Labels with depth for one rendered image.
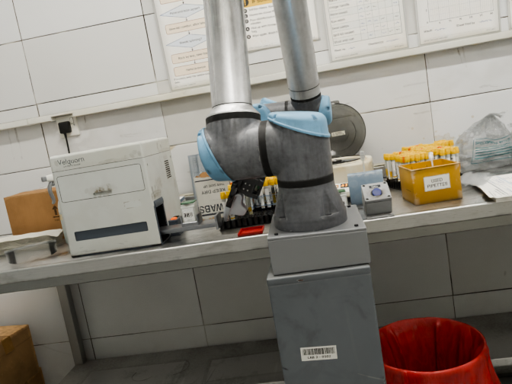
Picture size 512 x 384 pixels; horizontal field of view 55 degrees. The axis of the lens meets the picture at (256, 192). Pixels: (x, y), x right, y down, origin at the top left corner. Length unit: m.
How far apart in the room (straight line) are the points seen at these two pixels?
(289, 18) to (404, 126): 0.98
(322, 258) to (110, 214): 0.71
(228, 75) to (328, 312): 0.51
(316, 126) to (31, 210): 1.28
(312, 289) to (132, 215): 0.65
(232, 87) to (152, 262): 0.60
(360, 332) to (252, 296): 1.15
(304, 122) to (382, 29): 1.10
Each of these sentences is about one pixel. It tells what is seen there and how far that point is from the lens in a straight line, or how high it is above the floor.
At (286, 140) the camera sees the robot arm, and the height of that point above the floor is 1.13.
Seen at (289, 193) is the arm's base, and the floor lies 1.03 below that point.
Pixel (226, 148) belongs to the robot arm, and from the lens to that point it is 0.98.
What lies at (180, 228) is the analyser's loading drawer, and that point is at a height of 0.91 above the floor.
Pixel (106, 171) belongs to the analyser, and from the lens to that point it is 1.44.
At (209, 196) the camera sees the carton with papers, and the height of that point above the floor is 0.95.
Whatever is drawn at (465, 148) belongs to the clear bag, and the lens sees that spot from 1.88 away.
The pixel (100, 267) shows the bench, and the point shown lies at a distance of 1.46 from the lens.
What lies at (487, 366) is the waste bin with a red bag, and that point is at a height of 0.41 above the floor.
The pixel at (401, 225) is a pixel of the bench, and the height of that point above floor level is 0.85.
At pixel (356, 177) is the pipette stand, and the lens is 1.46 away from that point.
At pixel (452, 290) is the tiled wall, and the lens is 2.17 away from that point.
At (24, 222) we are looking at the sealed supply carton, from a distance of 2.00.
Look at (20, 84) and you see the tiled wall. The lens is 2.28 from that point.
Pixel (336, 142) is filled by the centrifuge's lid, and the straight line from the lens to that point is 1.92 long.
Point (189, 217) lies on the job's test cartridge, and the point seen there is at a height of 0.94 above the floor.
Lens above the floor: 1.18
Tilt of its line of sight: 8 degrees down
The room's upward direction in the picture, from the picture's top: 10 degrees counter-clockwise
